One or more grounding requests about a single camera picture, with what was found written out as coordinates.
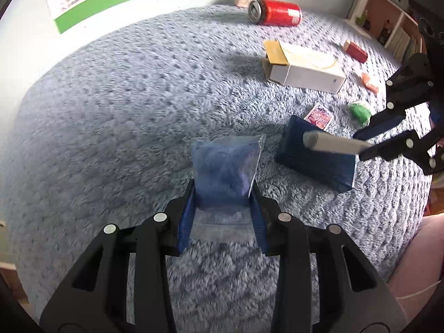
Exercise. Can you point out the small red box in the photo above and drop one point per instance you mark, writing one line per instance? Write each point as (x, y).
(356, 51)

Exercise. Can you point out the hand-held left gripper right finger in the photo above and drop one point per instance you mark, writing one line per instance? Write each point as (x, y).
(260, 222)

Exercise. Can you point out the person's pink-clad leg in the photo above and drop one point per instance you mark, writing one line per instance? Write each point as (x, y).
(419, 256)

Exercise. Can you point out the pink patterned card packet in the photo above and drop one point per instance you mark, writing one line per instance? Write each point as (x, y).
(318, 116)

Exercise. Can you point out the clear plastic zip bag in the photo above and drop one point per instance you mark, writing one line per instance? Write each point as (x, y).
(222, 170)

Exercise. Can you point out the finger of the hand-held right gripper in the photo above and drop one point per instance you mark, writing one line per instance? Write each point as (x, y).
(385, 149)
(381, 125)

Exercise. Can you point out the blue fleece blanket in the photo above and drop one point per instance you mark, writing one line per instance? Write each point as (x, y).
(121, 111)

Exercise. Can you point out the red soda can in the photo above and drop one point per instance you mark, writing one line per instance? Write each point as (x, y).
(281, 12)

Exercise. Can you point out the grey cylindrical tube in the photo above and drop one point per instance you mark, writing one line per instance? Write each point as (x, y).
(329, 143)

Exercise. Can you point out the dark blue foil packet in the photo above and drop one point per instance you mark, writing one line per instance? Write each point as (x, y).
(312, 168)

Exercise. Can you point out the green crumpled wrapper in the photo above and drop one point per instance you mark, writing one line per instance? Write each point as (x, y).
(360, 111)

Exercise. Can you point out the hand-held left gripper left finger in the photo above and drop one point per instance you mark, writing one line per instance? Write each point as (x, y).
(185, 225)

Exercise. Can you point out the orange foil wrapper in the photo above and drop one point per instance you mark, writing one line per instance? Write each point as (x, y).
(369, 81)

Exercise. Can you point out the white open cardboard box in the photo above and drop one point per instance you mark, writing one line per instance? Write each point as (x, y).
(308, 73)

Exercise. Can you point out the wooden bookshelf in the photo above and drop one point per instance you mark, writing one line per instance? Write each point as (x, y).
(381, 7)

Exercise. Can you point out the row of books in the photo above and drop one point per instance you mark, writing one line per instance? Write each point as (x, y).
(404, 40)

